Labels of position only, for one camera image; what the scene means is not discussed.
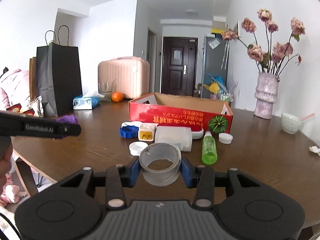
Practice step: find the green spray bottle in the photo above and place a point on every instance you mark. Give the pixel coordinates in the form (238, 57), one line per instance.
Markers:
(209, 151)

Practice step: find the blue tissue pack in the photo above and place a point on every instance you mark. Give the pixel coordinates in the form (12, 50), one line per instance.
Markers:
(87, 101)

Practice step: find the dark entrance door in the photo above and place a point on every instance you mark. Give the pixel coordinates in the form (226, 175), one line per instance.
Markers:
(179, 65)

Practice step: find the black paper bag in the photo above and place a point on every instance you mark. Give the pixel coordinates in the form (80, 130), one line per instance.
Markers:
(58, 77)

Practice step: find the small white ribbed cap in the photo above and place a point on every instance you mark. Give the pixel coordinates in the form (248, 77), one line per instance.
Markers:
(225, 138)

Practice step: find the blue gear-shaped lid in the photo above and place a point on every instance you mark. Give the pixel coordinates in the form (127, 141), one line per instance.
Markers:
(129, 132)

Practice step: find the pink suitcase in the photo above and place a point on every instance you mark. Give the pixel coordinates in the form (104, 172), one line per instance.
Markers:
(129, 75)

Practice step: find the ceiling lamp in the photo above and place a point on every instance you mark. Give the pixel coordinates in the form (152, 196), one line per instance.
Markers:
(191, 12)

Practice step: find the grey refrigerator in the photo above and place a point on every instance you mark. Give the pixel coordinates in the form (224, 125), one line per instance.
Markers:
(215, 60)

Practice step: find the crumpled white tissue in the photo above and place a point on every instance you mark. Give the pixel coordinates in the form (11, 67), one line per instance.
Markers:
(315, 149)

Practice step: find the pink spoon in bowl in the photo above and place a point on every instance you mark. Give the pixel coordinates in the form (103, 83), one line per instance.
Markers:
(307, 117)

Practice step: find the snack packets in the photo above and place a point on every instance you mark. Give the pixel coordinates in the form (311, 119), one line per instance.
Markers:
(33, 108)

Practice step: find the white round lid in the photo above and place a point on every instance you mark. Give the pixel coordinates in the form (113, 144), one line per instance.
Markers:
(137, 147)

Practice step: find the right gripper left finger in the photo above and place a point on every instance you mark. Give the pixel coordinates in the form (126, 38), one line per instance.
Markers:
(118, 177)

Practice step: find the clear drinking glass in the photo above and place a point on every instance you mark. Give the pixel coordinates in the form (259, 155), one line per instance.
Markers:
(106, 90)

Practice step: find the storage cart with clutter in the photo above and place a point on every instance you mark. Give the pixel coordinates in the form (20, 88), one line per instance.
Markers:
(217, 89)

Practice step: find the person's left hand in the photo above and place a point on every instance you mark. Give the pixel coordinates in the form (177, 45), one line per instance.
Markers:
(5, 166)

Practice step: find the pink ceramic vase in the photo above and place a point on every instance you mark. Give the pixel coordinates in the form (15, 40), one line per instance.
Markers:
(266, 94)

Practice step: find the translucent white plastic box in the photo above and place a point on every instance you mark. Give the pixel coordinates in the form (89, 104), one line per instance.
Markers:
(179, 136)

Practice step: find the red cardboard box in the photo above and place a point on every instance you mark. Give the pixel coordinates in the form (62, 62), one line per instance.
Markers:
(182, 111)

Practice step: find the grey tape roll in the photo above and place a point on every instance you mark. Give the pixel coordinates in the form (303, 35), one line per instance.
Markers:
(160, 164)

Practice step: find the yellow box on refrigerator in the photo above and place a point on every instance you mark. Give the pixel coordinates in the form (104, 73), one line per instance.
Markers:
(217, 31)

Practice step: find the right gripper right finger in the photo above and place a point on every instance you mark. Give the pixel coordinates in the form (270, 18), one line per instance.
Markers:
(201, 178)

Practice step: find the small white yellow container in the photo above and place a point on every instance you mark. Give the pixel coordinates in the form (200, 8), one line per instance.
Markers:
(146, 132)

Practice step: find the pale green bowl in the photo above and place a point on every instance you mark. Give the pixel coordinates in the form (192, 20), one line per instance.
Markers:
(290, 123)

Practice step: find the orange fruit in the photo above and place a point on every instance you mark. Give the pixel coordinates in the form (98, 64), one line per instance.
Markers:
(117, 97)

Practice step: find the pink clothing pile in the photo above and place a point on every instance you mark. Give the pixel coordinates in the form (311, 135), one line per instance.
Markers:
(14, 88)

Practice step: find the dried pink flowers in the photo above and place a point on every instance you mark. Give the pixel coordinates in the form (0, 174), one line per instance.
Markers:
(278, 55)

